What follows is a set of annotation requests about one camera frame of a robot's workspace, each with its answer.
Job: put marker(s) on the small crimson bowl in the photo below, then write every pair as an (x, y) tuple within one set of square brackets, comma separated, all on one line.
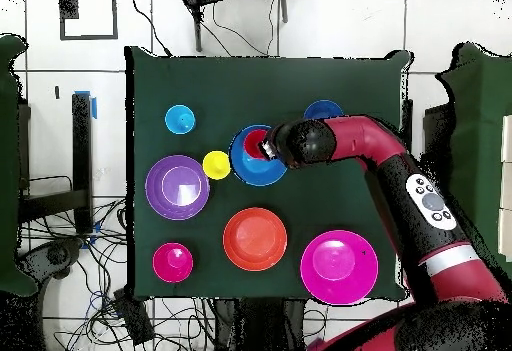
[(172, 263)]

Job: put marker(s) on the light blue cup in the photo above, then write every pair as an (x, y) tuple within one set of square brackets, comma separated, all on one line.
[(180, 119)]

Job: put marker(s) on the black tripod stand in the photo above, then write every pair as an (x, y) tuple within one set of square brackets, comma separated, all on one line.
[(197, 23)]

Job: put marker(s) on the large light blue bowl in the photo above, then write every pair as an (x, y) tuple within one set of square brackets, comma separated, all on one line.
[(256, 171)]

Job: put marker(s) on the small dark blue bowl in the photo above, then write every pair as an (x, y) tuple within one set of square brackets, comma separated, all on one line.
[(322, 110)]

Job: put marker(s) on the purple bowl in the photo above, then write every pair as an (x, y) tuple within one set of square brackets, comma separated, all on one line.
[(177, 188)]

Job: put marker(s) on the black metal frame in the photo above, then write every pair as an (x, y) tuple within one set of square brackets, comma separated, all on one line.
[(436, 135), (82, 159)]

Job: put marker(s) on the large pink bowl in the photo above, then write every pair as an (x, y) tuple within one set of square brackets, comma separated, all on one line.
[(340, 267)]

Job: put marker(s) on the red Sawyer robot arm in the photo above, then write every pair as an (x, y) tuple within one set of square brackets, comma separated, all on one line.
[(368, 139)]

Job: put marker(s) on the black power strip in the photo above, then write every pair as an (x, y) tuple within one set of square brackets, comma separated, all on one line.
[(134, 319)]

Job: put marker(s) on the blue tape strip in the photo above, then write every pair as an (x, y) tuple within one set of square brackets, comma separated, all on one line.
[(94, 107)]

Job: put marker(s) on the side table with green cloth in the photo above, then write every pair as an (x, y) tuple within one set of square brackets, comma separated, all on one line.
[(480, 127), (8, 167)]

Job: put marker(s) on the yellow cup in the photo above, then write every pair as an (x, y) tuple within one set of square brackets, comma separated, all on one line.
[(216, 165)]

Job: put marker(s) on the dark green tablecloth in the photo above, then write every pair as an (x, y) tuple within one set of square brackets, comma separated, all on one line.
[(240, 83)]

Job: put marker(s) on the white boxes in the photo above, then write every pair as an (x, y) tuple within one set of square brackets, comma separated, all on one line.
[(507, 187)]

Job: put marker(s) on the orange bowl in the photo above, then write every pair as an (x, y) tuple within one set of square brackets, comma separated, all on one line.
[(254, 239)]

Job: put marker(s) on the dark square floor frame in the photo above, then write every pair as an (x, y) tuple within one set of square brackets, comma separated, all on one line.
[(114, 19)]

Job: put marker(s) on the red cup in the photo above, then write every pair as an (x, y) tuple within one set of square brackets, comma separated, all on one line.
[(252, 143)]

